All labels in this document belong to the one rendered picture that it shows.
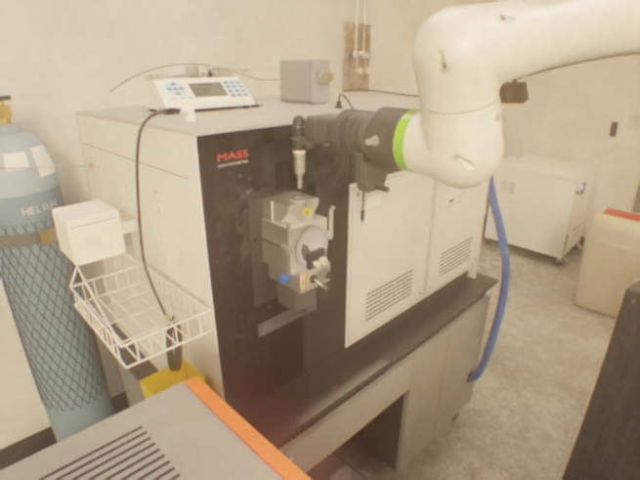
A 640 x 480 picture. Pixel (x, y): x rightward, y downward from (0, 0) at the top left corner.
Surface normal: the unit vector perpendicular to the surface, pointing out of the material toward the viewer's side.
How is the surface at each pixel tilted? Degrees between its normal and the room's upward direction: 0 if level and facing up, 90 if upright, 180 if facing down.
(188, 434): 0
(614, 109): 90
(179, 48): 90
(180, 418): 0
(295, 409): 0
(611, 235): 84
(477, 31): 68
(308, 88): 90
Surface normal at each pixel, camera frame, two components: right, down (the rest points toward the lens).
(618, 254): -0.71, 0.31
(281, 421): 0.00, -0.93
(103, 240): 0.70, 0.26
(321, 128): -0.43, 0.34
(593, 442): -0.84, 0.20
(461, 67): -0.10, 0.66
